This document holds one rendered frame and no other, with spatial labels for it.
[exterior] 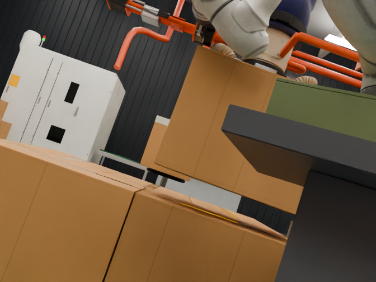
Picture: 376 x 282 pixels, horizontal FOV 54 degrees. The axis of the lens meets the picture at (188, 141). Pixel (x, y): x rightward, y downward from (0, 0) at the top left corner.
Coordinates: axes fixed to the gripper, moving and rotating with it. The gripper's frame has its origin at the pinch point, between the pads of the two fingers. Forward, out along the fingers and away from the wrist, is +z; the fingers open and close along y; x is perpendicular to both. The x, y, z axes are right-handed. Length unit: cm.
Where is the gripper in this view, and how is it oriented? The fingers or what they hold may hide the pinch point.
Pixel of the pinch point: (201, 32)
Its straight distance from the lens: 147.4
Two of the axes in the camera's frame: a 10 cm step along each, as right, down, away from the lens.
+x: 9.4, 3.3, -0.1
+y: -3.3, 9.4, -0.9
